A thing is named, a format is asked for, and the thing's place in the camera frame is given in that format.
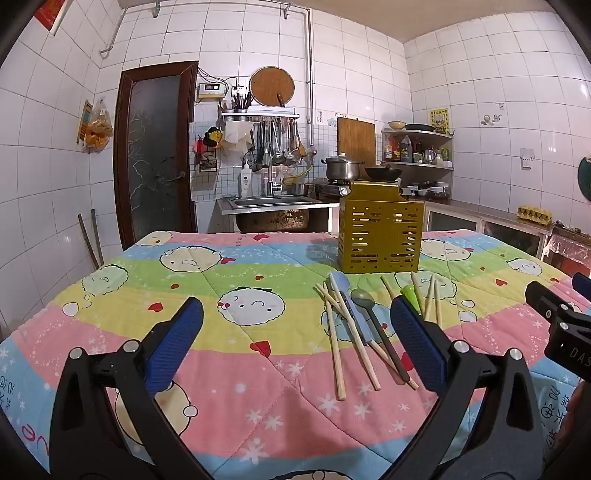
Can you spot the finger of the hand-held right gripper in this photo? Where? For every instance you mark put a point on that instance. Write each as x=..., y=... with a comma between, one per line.
x=582, y=281
x=545, y=300

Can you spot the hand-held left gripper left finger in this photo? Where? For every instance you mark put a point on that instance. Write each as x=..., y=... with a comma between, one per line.
x=178, y=337

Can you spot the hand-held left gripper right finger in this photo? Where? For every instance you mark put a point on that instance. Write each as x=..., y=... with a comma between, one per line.
x=415, y=341

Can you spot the light blue spoon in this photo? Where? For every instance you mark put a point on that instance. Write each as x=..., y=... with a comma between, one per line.
x=340, y=282

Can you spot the yellow slotted utensil holder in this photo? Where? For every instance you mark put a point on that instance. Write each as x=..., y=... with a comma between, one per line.
x=378, y=240

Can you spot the person's right forearm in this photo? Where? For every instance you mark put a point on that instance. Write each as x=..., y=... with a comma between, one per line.
x=579, y=424

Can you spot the row of hanging kitchen utensils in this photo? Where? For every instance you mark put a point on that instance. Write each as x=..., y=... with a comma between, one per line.
x=277, y=145

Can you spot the yellow egg carton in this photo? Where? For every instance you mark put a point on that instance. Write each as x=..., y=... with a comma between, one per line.
x=534, y=215

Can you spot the colourful cartoon printed blanket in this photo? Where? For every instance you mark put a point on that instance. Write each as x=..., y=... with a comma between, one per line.
x=258, y=369

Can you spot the kitchen counter cabinet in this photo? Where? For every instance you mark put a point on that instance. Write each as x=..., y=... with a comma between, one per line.
x=485, y=226

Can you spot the wooden stick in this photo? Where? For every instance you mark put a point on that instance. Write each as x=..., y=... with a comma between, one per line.
x=87, y=240
x=97, y=235

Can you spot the steel sink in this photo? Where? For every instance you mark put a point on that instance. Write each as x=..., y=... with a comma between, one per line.
x=272, y=203

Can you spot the white soap bottle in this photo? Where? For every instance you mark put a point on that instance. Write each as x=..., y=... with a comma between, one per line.
x=245, y=183

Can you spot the black wok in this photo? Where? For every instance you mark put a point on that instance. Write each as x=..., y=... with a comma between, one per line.
x=383, y=173

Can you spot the gas stove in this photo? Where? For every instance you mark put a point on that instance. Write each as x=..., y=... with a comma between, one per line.
x=330, y=189

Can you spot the steel faucet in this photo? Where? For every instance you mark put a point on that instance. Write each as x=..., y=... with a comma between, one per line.
x=272, y=184

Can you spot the brown door with frosted glass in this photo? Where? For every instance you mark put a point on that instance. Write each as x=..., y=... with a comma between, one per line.
x=154, y=152

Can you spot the steel pot with lid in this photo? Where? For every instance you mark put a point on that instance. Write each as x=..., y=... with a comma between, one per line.
x=342, y=168

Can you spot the small steel saucepan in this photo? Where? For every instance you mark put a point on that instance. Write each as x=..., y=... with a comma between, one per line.
x=300, y=189

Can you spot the metal corner shelf with bottles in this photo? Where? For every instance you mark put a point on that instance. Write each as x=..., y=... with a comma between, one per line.
x=418, y=150

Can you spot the yellow and red hanging gloves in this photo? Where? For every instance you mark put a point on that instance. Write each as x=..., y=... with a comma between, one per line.
x=210, y=138

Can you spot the white hanging cloth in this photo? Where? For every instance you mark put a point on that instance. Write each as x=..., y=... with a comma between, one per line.
x=235, y=138

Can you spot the rectangular wooden cutting board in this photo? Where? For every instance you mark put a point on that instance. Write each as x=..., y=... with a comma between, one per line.
x=356, y=141

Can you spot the hanging plastic bag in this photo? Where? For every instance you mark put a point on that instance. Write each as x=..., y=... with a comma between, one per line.
x=98, y=129

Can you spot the round wooden cutting board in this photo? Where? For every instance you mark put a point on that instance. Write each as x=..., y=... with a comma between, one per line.
x=272, y=87

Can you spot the green round wall object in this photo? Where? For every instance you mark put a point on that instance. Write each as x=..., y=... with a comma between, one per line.
x=585, y=179

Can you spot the white wall hooks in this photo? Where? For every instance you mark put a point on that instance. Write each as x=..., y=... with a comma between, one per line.
x=491, y=118

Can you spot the yellow wall poster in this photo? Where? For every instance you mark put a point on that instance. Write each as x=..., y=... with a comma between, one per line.
x=439, y=121

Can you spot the metal wall rack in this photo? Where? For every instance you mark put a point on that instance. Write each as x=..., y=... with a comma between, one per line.
x=258, y=116

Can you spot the white wall control box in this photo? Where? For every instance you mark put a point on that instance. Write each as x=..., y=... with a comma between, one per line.
x=210, y=92

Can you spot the grey vertical wall pipe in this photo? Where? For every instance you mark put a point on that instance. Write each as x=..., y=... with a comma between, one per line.
x=310, y=83

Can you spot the red wall hanging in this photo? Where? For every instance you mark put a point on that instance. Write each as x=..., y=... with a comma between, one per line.
x=51, y=11

